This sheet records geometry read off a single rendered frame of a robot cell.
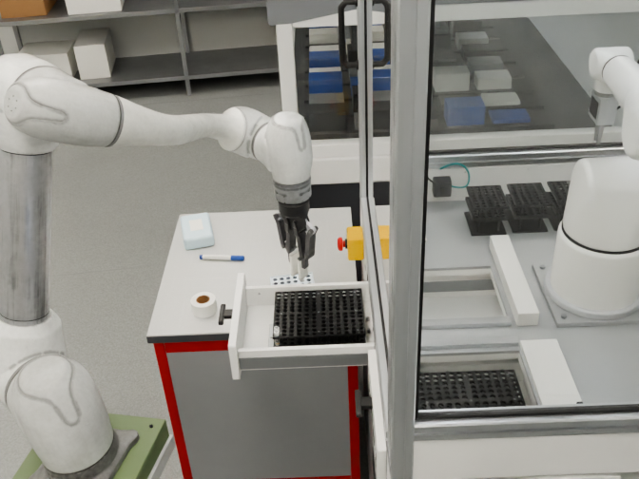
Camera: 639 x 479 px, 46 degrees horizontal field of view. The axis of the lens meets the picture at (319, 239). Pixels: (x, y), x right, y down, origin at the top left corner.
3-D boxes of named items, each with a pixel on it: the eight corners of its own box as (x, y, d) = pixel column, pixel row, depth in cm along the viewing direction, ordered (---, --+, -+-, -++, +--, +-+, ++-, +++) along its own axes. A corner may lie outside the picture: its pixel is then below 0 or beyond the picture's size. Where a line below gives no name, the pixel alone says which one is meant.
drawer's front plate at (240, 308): (233, 381, 178) (227, 346, 172) (242, 304, 202) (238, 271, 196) (240, 380, 178) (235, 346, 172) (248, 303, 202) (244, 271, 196)
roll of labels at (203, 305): (192, 320, 206) (190, 309, 204) (191, 304, 212) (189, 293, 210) (218, 316, 207) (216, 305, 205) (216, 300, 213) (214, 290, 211)
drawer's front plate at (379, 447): (377, 486, 151) (377, 450, 145) (368, 383, 175) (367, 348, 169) (386, 486, 151) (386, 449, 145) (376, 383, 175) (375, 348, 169)
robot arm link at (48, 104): (128, 92, 134) (93, 76, 143) (30, 71, 121) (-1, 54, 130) (111, 162, 137) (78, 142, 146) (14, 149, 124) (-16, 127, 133)
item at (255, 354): (240, 371, 178) (238, 352, 175) (247, 303, 200) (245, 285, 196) (408, 364, 178) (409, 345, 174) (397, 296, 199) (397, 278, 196)
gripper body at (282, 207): (269, 198, 180) (273, 229, 186) (295, 208, 175) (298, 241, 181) (291, 184, 185) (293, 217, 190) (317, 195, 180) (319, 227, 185)
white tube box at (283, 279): (272, 304, 210) (271, 294, 208) (270, 286, 217) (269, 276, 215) (316, 299, 211) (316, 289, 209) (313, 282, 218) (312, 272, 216)
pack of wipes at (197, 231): (215, 246, 236) (213, 234, 234) (184, 251, 234) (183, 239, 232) (210, 221, 248) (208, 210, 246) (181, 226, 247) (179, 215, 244)
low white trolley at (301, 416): (186, 511, 244) (145, 335, 202) (207, 376, 296) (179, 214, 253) (364, 505, 243) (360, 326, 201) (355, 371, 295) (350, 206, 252)
